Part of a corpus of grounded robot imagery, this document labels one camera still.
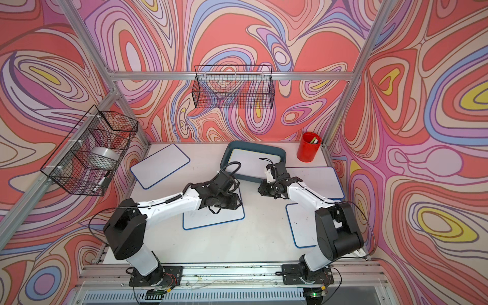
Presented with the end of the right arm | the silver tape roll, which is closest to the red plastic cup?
the end of the right arm

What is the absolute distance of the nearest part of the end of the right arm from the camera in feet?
2.18

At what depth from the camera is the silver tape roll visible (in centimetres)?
70

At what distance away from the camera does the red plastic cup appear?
1054 mm

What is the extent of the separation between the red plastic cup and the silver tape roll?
2.94ft

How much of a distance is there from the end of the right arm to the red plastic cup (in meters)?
0.33

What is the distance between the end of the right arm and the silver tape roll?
1.99ft

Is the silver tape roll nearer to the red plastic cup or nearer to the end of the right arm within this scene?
the end of the right arm
